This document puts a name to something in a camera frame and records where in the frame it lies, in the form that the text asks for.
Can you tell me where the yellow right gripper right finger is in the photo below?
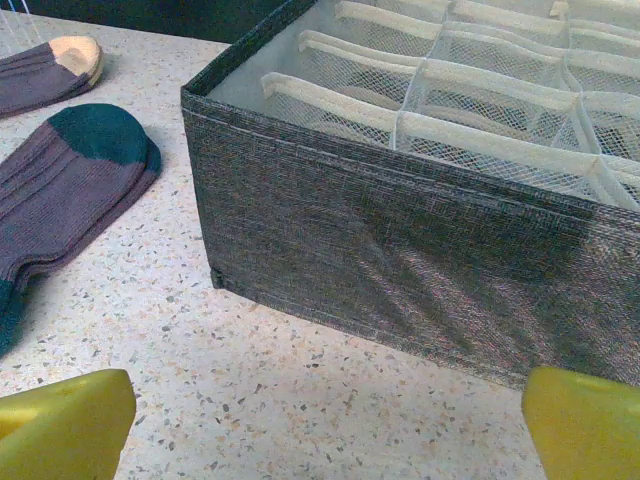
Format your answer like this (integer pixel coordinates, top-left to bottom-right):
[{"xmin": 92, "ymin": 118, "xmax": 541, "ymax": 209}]
[{"xmin": 522, "ymin": 366, "xmax": 640, "ymax": 480}]

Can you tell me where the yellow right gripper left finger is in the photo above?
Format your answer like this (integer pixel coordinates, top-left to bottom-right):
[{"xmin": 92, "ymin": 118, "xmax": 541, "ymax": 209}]
[{"xmin": 0, "ymin": 368, "xmax": 137, "ymax": 480}]

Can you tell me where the purple sock with teal toe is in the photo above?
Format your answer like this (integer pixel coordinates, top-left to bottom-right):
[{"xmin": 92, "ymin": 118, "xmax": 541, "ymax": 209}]
[{"xmin": 0, "ymin": 103, "xmax": 162, "ymax": 359}]

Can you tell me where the grey fabric organizer box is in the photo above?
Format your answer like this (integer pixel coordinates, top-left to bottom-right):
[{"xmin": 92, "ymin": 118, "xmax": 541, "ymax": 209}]
[{"xmin": 180, "ymin": 0, "xmax": 640, "ymax": 389}]

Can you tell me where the purple sock with tan toe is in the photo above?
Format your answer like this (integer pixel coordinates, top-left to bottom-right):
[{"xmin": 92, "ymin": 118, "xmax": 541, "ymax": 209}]
[{"xmin": 0, "ymin": 35, "xmax": 105, "ymax": 120}]

